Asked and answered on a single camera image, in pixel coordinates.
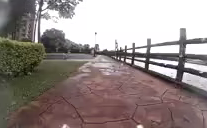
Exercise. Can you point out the lamp pole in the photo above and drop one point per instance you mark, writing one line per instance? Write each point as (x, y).
(95, 43)

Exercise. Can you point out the red stone path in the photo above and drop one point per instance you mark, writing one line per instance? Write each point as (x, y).
(111, 96)

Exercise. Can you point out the grey asphalt road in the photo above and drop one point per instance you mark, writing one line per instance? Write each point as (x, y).
(71, 56)

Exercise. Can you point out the group of trees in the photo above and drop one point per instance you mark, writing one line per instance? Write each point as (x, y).
(54, 40)

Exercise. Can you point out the grass strip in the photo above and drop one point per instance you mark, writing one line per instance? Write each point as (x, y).
(41, 76)

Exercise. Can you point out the robot's own part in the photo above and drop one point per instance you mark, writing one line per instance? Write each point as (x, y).
(139, 126)
(64, 126)

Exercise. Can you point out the tall thin-trunked tree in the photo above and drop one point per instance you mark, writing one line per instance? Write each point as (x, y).
(39, 20)

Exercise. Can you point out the dark wooden fence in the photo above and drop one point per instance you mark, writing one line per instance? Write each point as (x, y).
(182, 56)

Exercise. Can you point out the building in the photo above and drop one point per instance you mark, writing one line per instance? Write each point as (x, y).
(24, 28)

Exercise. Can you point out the green hedge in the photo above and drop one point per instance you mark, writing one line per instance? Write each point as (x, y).
(14, 56)

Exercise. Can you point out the grey concrete kerb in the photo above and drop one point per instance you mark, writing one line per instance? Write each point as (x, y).
(191, 89)

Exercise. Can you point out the grey water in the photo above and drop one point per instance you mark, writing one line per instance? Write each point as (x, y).
(201, 81)

